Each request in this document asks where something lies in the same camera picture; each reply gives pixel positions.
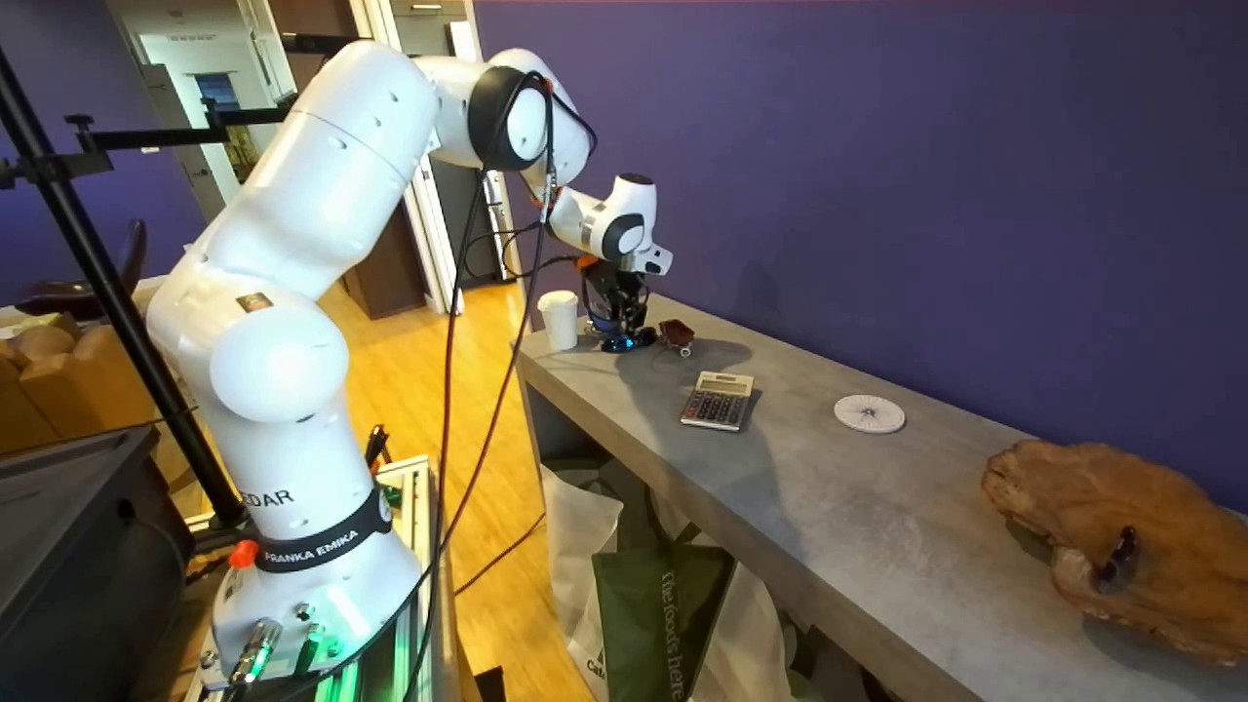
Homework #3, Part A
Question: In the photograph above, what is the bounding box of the white paper cup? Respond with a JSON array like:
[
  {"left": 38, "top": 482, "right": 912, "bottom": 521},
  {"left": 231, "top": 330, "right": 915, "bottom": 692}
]
[{"left": 539, "top": 289, "right": 577, "bottom": 350}]

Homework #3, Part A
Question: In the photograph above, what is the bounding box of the silver calculator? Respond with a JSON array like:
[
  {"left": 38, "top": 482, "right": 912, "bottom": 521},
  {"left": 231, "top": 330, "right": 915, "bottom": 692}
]
[{"left": 677, "top": 372, "right": 757, "bottom": 433}]

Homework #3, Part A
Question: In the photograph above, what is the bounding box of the black cabinet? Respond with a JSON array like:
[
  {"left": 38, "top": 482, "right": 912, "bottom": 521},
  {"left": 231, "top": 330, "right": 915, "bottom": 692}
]
[{"left": 0, "top": 430, "right": 190, "bottom": 702}]

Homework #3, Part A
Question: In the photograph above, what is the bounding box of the cardboard box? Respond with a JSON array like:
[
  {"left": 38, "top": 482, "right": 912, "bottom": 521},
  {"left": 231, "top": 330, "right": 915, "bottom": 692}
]
[{"left": 0, "top": 315, "right": 162, "bottom": 456}]

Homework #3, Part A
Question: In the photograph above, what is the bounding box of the green bag under table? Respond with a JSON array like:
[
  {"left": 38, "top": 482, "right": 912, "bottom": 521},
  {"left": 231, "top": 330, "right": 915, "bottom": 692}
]
[{"left": 592, "top": 545, "right": 731, "bottom": 702}]

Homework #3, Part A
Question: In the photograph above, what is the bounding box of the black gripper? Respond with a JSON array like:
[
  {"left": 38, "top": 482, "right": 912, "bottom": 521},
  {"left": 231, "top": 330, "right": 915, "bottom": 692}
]
[{"left": 577, "top": 256, "right": 648, "bottom": 342}]

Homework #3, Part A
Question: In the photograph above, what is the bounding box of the wooden plate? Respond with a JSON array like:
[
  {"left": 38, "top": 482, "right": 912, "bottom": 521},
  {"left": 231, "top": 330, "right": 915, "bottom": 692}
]
[{"left": 978, "top": 442, "right": 1248, "bottom": 668}]

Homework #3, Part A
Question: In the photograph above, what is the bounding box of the white round coaster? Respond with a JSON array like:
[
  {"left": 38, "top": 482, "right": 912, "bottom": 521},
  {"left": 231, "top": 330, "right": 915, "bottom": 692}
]
[{"left": 835, "top": 395, "right": 903, "bottom": 438}]

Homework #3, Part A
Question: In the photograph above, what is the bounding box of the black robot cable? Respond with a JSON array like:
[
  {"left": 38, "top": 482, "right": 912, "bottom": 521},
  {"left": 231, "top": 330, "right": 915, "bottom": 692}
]
[{"left": 384, "top": 73, "right": 599, "bottom": 616}]

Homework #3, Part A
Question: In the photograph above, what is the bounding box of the black camera tripod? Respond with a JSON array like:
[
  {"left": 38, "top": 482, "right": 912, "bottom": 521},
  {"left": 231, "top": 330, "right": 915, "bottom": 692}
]
[{"left": 0, "top": 52, "right": 246, "bottom": 532}]

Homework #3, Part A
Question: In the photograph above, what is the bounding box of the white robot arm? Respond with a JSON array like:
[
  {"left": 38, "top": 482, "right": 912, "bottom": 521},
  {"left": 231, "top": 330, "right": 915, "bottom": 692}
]
[{"left": 145, "top": 39, "right": 670, "bottom": 692}]

